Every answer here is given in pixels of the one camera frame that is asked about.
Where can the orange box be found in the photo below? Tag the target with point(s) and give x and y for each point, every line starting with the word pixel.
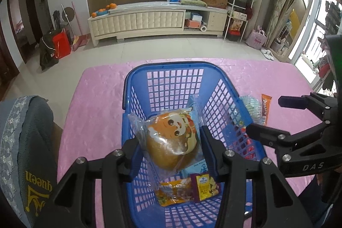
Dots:
pixel 192 23

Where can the printed food box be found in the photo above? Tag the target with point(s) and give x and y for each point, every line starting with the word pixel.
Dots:
pixel 235 25

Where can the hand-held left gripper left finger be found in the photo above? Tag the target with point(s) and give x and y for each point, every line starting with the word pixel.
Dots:
pixel 133 161

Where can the purple yellow packet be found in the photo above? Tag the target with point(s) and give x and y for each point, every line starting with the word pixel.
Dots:
pixel 205 188

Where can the small brown wall disc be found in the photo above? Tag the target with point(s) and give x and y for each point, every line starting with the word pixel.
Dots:
pixel 70 12

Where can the white shelf rack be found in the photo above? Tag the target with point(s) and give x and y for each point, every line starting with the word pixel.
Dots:
pixel 227 17

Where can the brown doorway frame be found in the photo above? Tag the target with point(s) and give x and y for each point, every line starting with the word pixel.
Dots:
pixel 34 17

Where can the red foil packet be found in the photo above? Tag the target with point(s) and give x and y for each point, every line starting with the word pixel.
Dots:
pixel 250 149

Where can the silver blue candy bag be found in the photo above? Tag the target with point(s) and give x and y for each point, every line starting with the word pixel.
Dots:
pixel 251 107

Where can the orange yellow packet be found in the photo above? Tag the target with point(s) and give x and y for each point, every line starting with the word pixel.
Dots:
pixel 173 192

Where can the blue tray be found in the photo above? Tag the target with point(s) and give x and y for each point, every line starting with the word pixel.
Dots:
pixel 103 13

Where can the paper towel roll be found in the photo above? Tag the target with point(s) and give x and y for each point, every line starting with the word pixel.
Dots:
pixel 203 28

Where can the orange bar wrapper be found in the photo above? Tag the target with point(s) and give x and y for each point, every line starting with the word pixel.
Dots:
pixel 265 107

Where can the red hanging clothes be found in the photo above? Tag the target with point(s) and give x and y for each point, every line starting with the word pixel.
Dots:
pixel 324 70

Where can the blue plastic basket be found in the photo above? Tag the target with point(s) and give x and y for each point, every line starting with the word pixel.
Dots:
pixel 171 66

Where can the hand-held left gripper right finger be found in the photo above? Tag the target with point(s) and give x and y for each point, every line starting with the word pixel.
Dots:
pixel 211 153

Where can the glass balcony door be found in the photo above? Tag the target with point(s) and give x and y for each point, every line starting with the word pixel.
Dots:
pixel 318 17

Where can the teal box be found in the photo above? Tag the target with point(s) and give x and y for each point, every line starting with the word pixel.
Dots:
pixel 197 17

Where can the arched standing mirror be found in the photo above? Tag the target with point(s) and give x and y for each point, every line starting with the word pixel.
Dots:
pixel 299 17

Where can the pink bag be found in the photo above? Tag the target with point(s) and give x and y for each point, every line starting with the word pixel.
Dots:
pixel 256 39

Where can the silver mop pole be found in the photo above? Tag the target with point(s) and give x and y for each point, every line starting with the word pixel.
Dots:
pixel 66 19

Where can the green folded mat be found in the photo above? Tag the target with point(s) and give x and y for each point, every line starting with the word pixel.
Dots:
pixel 193 2

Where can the bun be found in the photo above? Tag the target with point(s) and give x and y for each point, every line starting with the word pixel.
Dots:
pixel 168 142

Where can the broom with dustpan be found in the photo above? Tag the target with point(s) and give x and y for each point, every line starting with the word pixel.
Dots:
pixel 80 42

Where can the black bag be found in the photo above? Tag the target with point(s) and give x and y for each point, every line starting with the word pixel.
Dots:
pixel 48 53

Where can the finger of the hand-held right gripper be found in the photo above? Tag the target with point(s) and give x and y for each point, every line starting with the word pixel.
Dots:
pixel 264 134
pixel 294 103

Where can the white slipper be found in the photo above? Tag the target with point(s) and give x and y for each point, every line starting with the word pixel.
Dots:
pixel 264 51
pixel 269 56

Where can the white TV cabinet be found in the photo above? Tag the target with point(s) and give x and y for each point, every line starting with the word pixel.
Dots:
pixel 149 19

